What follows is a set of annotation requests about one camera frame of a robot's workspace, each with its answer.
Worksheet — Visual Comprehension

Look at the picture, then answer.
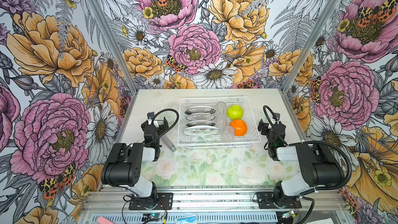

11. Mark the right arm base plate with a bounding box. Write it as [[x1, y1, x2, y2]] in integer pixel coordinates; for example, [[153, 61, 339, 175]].
[[256, 191, 302, 209]]

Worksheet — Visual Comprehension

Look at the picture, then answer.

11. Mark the green rimmed white plate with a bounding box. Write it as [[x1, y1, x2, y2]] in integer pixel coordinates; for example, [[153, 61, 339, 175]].
[[186, 120, 216, 127]]

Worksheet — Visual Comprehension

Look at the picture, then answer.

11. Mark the white wire dish rack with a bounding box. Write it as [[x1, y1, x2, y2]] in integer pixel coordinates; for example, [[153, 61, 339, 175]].
[[177, 95, 261, 148]]

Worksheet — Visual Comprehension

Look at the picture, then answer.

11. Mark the clear glass far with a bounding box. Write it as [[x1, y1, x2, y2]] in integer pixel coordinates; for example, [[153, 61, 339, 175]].
[[215, 101, 227, 115]]

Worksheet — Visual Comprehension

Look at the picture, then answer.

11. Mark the clear glass near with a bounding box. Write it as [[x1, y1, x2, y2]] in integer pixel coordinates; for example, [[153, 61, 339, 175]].
[[221, 125, 235, 143]]

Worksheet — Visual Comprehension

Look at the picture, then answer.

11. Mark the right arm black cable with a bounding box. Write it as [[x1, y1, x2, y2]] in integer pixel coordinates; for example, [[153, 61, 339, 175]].
[[263, 105, 352, 191]]

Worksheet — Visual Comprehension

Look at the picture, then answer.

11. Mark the clear glass middle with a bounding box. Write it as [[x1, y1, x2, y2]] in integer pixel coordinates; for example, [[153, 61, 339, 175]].
[[216, 115, 228, 129]]

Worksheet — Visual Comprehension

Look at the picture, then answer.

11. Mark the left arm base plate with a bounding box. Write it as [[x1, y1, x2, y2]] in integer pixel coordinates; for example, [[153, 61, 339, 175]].
[[128, 192, 174, 211]]

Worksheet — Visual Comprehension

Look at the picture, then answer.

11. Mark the white plate with emblem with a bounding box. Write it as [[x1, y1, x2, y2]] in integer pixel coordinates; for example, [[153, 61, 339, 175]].
[[186, 113, 216, 121]]

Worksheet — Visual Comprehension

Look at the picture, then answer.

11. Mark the clear glass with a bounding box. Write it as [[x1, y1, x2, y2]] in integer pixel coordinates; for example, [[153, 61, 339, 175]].
[[221, 125, 235, 143], [216, 115, 228, 129], [215, 101, 227, 115]]

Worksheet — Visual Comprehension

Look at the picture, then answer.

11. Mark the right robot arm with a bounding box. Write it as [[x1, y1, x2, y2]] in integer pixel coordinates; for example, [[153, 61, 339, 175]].
[[258, 120, 352, 208]]

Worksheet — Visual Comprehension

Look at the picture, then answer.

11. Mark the lime green bowl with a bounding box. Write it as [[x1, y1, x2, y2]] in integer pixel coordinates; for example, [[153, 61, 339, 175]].
[[227, 105, 244, 120]]

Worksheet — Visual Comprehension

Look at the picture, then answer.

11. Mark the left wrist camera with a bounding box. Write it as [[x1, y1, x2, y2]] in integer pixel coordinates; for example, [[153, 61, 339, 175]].
[[147, 112, 155, 125]]

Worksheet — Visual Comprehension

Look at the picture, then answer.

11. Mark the orange bowl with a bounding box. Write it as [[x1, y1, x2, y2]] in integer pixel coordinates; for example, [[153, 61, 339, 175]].
[[230, 119, 248, 137]]

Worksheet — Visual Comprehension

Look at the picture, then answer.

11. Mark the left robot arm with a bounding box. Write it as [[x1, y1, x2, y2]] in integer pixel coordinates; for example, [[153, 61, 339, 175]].
[[101, 119, 169, 210]]

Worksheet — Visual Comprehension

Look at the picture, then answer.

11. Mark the grey metal cylinder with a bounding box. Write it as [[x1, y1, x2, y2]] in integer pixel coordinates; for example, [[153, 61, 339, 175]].
[[162, 135, 177, 152]]

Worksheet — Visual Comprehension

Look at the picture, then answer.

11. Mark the aluminium frame rail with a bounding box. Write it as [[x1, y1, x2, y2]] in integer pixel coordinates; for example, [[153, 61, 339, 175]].
[[79, 186, 354, 224]]

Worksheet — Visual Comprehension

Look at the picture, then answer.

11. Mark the pink wooden plate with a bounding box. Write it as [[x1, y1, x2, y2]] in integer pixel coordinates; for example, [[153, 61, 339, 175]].
[[184, 106, 216, 115]]

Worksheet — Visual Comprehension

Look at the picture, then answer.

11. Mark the pink object front edge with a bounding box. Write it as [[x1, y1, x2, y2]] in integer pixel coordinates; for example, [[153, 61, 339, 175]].
[[96, 216, 114, 224]]

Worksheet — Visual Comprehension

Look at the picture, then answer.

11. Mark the small circuit board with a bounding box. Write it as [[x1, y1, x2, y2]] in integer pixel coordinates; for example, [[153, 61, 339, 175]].
[[141, 213, 164, 223]]

